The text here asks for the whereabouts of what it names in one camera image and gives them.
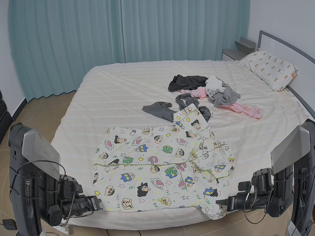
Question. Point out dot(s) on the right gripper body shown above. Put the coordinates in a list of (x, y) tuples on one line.
[(237, 202)]

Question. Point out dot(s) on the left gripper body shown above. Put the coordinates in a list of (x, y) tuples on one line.
[(88, 203)]

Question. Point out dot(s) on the white printed pyjama top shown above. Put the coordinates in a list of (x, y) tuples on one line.
[(152, 166)]

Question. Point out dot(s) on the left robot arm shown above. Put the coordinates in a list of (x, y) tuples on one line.
[(27, 181)]

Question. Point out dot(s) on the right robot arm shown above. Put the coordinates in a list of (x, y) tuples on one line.
[(302, 168)]

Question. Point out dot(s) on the bed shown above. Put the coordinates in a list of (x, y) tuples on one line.
[(123, 87)]

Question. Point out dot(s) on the black power adapter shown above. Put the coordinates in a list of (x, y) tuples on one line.
[(8, 224)]

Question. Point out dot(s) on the pink garment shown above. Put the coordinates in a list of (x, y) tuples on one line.
[(251, 112)]

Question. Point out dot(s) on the dark grey garment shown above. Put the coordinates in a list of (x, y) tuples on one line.
[(160, 111)]

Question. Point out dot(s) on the white garment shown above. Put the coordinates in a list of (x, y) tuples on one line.
[(215, 85)]

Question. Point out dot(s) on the black garment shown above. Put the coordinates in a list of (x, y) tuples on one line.
[(189, 81)]

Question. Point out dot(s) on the white printed pillow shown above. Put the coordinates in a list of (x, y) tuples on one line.
[(269, 69)]

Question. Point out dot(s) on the grey bedside table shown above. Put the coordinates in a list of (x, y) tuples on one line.
[(232, 53)]

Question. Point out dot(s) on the blue-green curtain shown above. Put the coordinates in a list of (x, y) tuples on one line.
[(184, 21), (64, 38)]

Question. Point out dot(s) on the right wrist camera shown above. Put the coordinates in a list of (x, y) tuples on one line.
[(244, 187)]

